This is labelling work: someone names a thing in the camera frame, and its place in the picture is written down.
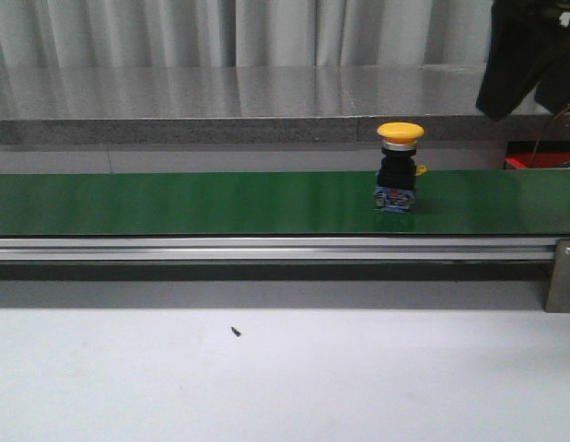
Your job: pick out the metal conveyor support bracket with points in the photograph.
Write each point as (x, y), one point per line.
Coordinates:
(558, 298)

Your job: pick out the green conveyor belt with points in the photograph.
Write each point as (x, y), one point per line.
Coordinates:
(523, 202)

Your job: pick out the yellow mushroom push button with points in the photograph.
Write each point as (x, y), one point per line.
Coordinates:
(396, 177)

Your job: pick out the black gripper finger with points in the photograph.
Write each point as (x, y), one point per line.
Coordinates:
(553, 90)
(526, 38)

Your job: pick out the aluminium conveyor frame rail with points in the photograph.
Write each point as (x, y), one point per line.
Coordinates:
(306, 249)

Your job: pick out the grey stone counter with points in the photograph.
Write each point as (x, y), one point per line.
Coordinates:
(254, 105)

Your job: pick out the grey curtain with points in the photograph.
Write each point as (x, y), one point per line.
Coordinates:
(64, 34)

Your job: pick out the red plastic tray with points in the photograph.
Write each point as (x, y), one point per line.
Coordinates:
(548, 155)

